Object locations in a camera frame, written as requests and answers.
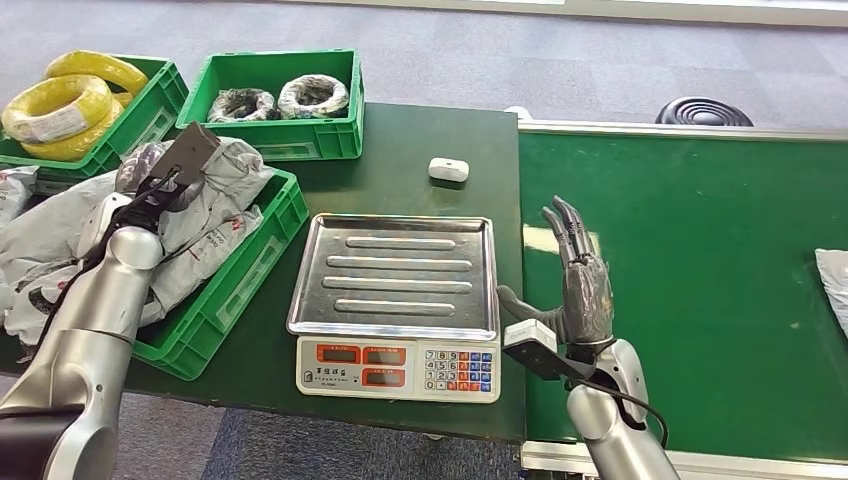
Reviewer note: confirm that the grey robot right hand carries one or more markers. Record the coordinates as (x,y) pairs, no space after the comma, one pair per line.
(586,298)

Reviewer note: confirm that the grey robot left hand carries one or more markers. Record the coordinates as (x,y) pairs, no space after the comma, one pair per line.
(142,166)

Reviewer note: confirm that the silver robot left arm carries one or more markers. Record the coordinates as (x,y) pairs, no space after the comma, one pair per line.
(93,331)

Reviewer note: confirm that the large white package black logo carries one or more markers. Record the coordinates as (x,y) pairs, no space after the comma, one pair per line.
(46,232)

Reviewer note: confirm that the green conveyor belt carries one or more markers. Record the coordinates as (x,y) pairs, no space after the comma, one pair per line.
(715,298)

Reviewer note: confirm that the grey-white package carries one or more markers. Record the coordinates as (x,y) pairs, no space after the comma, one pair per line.
(836,285)

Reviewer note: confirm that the green crate holding yellow coils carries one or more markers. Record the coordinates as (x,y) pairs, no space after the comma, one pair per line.
(139,122)

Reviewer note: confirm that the green crate holding black coils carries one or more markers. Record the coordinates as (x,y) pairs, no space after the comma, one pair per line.
(275,132)

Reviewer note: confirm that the green crate holding packages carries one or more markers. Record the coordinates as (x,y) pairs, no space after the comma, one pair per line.
(232,298)

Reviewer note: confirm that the small white plastic device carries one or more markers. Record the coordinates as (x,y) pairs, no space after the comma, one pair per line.
(448,169)

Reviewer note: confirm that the electronic scale with steel tray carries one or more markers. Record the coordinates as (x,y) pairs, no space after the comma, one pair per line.
(394,291)

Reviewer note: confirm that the small white object behind table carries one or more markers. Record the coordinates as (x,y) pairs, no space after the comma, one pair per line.
(517,112)

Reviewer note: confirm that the black ribbed round object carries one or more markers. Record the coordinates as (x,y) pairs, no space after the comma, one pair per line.
(703,112)

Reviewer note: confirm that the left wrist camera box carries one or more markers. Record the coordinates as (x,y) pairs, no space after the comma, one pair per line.
(192,152)

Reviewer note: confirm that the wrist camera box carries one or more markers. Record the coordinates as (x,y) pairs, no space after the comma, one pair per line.
(536,348)
(192,152)

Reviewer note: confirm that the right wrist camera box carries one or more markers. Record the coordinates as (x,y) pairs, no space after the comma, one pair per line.
(536,348)

